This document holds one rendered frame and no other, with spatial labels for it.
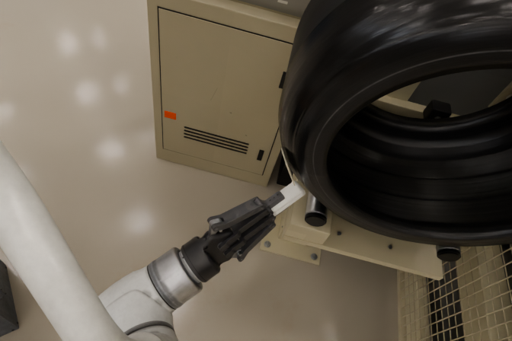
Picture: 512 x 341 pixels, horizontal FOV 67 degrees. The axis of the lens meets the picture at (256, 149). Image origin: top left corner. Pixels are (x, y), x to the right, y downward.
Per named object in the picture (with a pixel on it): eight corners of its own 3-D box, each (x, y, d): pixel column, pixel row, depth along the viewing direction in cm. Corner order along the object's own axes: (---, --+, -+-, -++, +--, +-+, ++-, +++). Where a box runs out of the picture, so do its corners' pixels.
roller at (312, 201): (341, 97, 97) (334, 109, 101) (324, 92, 97) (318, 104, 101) (330, 220, 76) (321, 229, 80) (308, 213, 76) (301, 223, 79)
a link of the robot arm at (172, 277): (168, 276, 73) (194, 257, 74) (184, 316, 67) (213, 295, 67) (142, 255, 67) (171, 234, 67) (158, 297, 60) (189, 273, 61)
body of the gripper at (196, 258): (172, 239, 67) (216, 208, 68) (193, 260, 73) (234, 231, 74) (187, 272, 62) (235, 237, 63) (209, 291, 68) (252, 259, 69)
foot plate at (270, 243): (270, 197, 184) (270, 195, 182) (324, 211, 184) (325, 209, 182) (259, 250, 167) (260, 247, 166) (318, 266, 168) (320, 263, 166)
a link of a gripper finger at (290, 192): (265, 204, 71) (264, 202, 70) (296, 182, 71) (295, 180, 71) (273, 215, 68) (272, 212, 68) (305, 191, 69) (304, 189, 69)
